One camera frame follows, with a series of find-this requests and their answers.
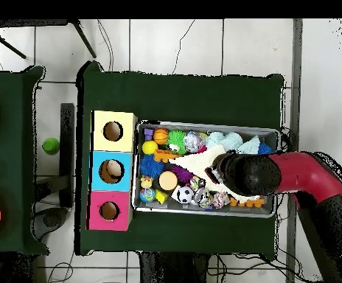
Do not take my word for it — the cream waffle cloth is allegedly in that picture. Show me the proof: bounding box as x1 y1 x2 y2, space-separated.
168 143 262 204

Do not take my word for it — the shallow mesh bin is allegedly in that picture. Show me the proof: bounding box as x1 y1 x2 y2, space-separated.
130 119 281 219

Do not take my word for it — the wooden box with three holes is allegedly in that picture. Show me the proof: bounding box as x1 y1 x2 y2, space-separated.
86 110 139 231

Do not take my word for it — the orange building brick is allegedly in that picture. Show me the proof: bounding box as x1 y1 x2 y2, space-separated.
153 149 181 164

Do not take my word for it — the green spiky ball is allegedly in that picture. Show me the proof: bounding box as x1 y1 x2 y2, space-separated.
166 130 189 156

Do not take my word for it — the blue spiky ball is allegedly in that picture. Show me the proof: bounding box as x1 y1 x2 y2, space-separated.
139 153 166 179

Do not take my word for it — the small orange basketball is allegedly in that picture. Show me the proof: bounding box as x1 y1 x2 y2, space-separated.
153 128 170 145

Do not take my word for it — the yellow ball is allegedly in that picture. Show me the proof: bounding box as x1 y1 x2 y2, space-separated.
142 140 159 156

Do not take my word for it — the orange foam disc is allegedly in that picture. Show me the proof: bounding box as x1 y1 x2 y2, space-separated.
158 170 179 192

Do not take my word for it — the small soccer ball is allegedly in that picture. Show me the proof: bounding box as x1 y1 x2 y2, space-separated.
175 185 195 204

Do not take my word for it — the globe print ball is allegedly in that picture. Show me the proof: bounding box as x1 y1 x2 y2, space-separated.
139 187 156 203

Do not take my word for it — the dark green table cloth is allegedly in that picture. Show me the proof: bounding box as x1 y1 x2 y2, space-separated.
74 60 285 256

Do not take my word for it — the mint green waffle cloth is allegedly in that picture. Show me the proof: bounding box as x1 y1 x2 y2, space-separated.
206 130 262 156

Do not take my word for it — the black upright panel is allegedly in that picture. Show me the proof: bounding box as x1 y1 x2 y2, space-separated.
59 102 75 209

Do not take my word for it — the grey stand base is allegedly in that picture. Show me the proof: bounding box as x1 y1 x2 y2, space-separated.
32 206 69 240

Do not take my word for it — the green cloth side table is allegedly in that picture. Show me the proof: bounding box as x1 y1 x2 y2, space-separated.
0 65 50 256

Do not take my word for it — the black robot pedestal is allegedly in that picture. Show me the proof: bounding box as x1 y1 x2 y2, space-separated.
138 251 212 283

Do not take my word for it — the black metal frame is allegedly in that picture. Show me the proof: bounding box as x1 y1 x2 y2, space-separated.
0 18 97 60

